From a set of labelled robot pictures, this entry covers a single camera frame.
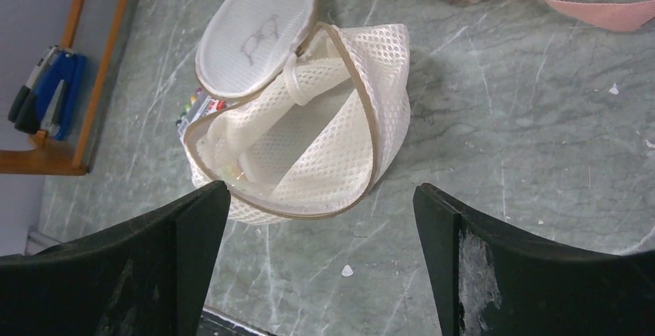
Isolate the blue stapler on shelf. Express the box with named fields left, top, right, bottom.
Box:
left=8, top=45, right=87, bottom=141

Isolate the orange wooden shelf rack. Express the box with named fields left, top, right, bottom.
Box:
left=0, top=0, right=140, bottom=177

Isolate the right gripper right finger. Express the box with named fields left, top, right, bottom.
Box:
left=413, top=183, right=654, bottom=335

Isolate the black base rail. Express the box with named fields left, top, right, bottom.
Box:
left=196, top=306, right=276, bottom=336

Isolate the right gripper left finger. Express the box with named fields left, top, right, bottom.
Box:
left=1, top=182, right=231, bottom=335

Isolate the beige mesh laundry bag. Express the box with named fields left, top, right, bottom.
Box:
left=183, top=0, right=410, bottom=225

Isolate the marker pen pack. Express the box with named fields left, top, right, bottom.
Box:
left=175, top=87, right=229, bottom=144

